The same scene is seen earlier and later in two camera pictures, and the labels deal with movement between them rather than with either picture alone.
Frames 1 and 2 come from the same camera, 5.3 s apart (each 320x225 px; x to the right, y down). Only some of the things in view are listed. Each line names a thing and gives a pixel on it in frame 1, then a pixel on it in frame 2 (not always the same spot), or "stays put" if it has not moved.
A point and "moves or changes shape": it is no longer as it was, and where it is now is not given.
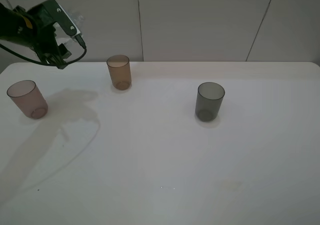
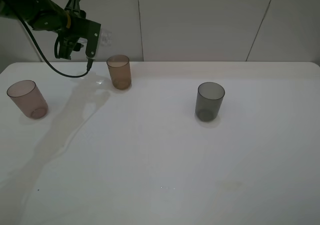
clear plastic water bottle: [78, 19] moves or changes shape
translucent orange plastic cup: [120, 69] stays put
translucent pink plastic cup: [27, 95] stays put
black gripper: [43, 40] -> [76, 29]
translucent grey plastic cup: [209, 97] stays put
